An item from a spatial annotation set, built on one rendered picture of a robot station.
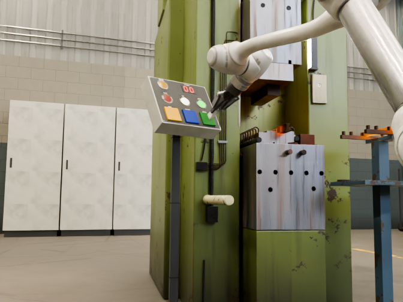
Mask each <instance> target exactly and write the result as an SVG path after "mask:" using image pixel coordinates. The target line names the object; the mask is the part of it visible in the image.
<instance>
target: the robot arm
mask: <svg viewBox="0 0 403 302"><path fill-rule="evenodd" d="M317 1H318V3H319V4H320V5H321V6H322V7H323V8H324V9H325V10H326V11H325V12H324V13H323V14H322V15H321V16H319V17H318V18H316V19H314V20H312V21H310V22H308V23H305V24H302V25H299V26H294V27H292V28H287V29H283V30H280V31H276V32H272V33H269V34H265V35H261V36H258V37H254V38H251V39H248V40H246V41H244V42H242V43H240V42H238V41H234V42H232V43H227V44H223V45H216V46H213V47H211V48H210V50H209V51H208V53H207V62H208V64H209V66H210V67H211V68H213V69H214V70H216V71H218V72H221V73H224V74H230V75H232V77H231V80H230V81H229V82H228V84H227V86H226V88H225V89H224V90H223V91H221V92H220V91H217V92H216V96H215V98H214V100H213V102H212V107H213V108H212V109H211V110H210V112H209V113H208V114H207V115H208V118H209V119H210V120H212V119H213V117H214V116H215V115H216V114H218V112H219V111H220V112H222V110H225V109H227V108H228V107H229V106H231V105H232V104H233V103H234V102H236V101H237V100H239V99H240V98H239V95H240V94H241V93H242V92H243V91H246V90H247V89H248V88H249V87H250V86H251V85H252V84H253V82H254V81H256V80H258V79H259V78H260V77H261V76H262V75H263V74H264V73H265V71H266V70H267V69H268V67H269V65H270V64H271V62H272V59H273V57H272V54H271V52H270V50H269V48H273V47H278V46H284V45H287V44H293V43H298V42H301V41H306V40H310V39H313V38H316V37H319V36H321V35H324V34H327V33H329V32H332V31H335V30H337V29H340V28H343V27H344V28H345V29H346V31H347V32H348V34H349V36H350V38H351V39H352V41H353V43H354V45H355V46H356V48H357V49H358V51H359V53H360V55H361V56H362V58H363V60H364V61H365V63H366V65H367V67H368V68H369V70H370V72H371V73H372V75H373V77H374V78H375V80H376V82H377V84H378V85H379V87H380V89H381V91H382V92H383V94H384V96H385V97H386V99H387V101H388V102H389V104H390V106H391V108H392V109H393V111H394V112H395V115H394V117H393V120H392V125H391V129H392V131H393V135H394V138H395V152H396V155H397V157H398V160H399V162H400V163H401V165H402V166H403V49H402V47H401V45H400V44H399V43H398V41H397V39H396V38H395V36H394V35H393V33H392V31H391V30H390V29H389V27H388V25H387V24H386V22H385V21H384V19H383V18H382V16H381V14H380V13H379V12H378V11H380V10H381V9H382V8H384V7H385V6H386V5H387V4H388V3H389V2H390V1H391V0H317Z"/></svg>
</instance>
